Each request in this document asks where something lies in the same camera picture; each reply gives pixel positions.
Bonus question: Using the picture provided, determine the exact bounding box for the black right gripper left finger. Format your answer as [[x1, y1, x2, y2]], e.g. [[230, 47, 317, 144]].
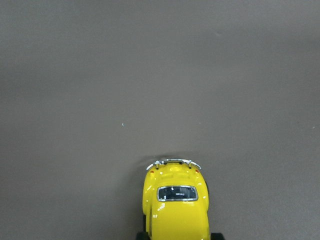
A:
[[136, 231, 150, 240]]

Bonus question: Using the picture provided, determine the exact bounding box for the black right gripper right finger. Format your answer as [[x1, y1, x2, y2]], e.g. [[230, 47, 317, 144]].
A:
[[210, 232, 225, 240]]

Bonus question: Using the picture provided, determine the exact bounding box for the yellow beetle toy car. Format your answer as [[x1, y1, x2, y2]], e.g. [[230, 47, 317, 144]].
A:
[[142, 158, 211, 240]]

